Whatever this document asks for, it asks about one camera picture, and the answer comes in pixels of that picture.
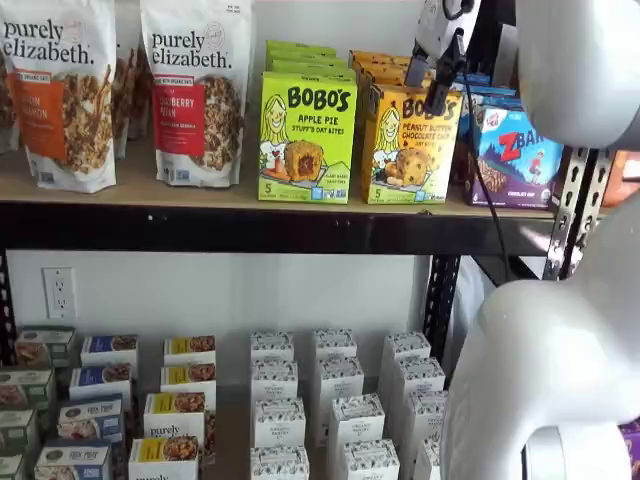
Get wooden shelf board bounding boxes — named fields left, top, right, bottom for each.
left=0, top=124, right=562, bottom=219

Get white granola bag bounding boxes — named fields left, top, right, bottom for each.
left=0, top=47, right=22, bottom=155
left=111, top=43, right=154, bottom=162

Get black metal shelf frame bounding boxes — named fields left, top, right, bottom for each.
left=0, top=0, right=619, bottom=397

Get green Bobo's apple pie box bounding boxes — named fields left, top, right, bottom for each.
left=264, top=39, right=338, bottom=58
left=257, top=70, right=359, bottom=204
left=266, top=49, right=349, bottom=70
left=271, top=60, right=358, bottom=82

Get green purely elizabeth box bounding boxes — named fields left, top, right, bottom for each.
left=13, top=326, right=77, bottom=370
left=0, top=453, right=27, bottom=480
left=0, top=409, right=41, bottom=457
left=0, top=368, right=57, bottom=412

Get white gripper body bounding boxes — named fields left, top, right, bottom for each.
left=413, top=0, right=482, bottom=62

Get white patterned pantry box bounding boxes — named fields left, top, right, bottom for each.
left=391, top=356, right=447, bottom=397
left=317, top=355, right=366, bottom=402
left=253, top=397, right=307, bottom=449
left=414, top=436, right=444, bottom=480
left=249, top=445, right=311, bottom=480
left=249, top=330, right=297, bottom=363
left=403, top=390, right=449, bottom=442
left=341, top=438, right=401, bottom=480
left=327, top=393, right=387, bottom=447
left=250, top=358, right=300, bottom=402
left=312, top=327, right=359, bottom=359
left=381, top=331, right=433, bottom=362

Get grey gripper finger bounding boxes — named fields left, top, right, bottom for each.
left=403, top=42, right=432, bottom=90

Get orange brown package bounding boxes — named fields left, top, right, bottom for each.
left=602, top=148, right=640, bottom=209

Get granola bag red label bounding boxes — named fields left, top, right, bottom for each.
left=139, top=0, right=253, bottom=190

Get white wall outlet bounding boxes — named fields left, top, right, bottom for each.
left=40, top=266, right=78, bottom=321

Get orange Bobo's peanut butter box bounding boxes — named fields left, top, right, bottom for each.
left=355, top=62, right=435, bottom=92
left=360, top=81, right=465, bottom=206
left=347, top=48, right=415, bottom=71

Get purple package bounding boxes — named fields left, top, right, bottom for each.
left=618, top=418, right=640, bottom=480

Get yellow purely elizabeth box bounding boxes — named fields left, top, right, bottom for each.
left=128, top=436, right=200, bottom=480
left=159, top=363, right=218, bottom=402
left=162, top=335, right=218, bottom=367
left=143, top=391, right=207, bottom=444

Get blue ZBar box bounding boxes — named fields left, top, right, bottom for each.
left=461, top=103, right=567, bottom=212
left=457, top=73, right=520, bottom=110

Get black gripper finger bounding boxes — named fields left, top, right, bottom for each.
left=424, top=27, right=470, bottom=117

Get white patterned small boxes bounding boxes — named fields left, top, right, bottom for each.
left=127, top=324, right=451, bottom=480

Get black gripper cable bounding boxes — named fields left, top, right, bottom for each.
left=459, top=69, right=517, bottom=284

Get granola bag orange label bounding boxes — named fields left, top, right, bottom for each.
left=0, top=0, right=120, bottom=195

